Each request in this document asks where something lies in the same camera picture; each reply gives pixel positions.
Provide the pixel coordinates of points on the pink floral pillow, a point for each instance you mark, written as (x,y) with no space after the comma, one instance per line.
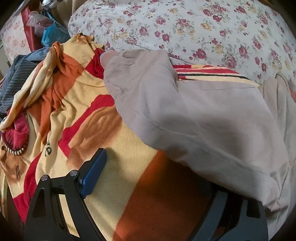
(12,40)

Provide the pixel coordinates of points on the floral bed sheet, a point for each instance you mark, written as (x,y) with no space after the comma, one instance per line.
(189,32)

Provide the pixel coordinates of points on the beige jacket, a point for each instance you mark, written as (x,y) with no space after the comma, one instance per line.
(198,120)

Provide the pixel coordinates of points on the yellow red orange printed blanket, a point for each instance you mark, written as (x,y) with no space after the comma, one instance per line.
(92,129)

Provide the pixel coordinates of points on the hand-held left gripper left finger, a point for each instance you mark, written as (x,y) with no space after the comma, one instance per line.
(94,170)

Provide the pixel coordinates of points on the dark striped cloth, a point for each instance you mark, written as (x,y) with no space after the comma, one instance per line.
(17,77)

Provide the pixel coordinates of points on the blue plastic bag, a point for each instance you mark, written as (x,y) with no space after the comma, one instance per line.
(54,33)

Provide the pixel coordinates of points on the red bag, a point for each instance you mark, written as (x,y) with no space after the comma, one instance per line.
(29,31)

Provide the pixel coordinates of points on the pink plastic bag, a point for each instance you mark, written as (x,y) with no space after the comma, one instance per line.
(34,19)

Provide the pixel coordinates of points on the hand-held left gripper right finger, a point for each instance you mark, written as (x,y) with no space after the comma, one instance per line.
(232,214)

